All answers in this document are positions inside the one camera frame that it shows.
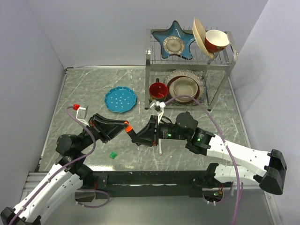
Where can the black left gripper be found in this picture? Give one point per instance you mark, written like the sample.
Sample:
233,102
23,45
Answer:
107,132

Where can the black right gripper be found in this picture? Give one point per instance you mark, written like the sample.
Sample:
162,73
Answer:
146,135

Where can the white pink-tipped marker pen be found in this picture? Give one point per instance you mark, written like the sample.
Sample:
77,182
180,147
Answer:
160,147

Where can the orange highlighter cap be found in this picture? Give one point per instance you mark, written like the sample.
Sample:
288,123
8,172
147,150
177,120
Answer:
128,128

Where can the green highlighter cap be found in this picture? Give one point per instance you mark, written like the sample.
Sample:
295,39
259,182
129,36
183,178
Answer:
113,155

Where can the black orange-tipped highlighter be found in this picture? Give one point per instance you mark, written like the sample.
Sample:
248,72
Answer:
132,134

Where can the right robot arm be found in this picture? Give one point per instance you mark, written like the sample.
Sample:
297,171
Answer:
266,169

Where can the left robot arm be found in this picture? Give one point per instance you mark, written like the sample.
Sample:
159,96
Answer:
68,174

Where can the blue polka dot plate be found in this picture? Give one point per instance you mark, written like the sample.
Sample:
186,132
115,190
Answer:
120,99

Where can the dark floral red mug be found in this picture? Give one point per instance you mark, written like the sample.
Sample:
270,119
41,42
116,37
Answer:
158,91

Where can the beige bowl on lower shelf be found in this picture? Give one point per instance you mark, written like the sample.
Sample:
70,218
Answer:
183,85

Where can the stainless steel dish rack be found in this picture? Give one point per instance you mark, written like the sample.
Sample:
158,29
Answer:
157,67

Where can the blue star-shaped dish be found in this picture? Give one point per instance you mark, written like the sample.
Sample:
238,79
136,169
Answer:
174,41

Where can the cream plate on rack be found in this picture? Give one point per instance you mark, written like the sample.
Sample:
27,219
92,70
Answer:
199,34

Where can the red and white bowl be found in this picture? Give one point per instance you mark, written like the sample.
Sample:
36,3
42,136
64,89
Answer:
216,41

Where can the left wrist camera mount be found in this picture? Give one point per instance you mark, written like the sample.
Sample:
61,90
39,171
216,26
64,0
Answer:
81,111

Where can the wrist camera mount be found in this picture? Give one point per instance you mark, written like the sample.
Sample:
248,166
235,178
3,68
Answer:
81,111
159,107

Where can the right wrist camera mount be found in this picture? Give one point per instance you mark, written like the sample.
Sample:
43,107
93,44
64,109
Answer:
159,107

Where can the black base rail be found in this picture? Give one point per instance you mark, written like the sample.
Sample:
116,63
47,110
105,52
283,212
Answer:
152,183

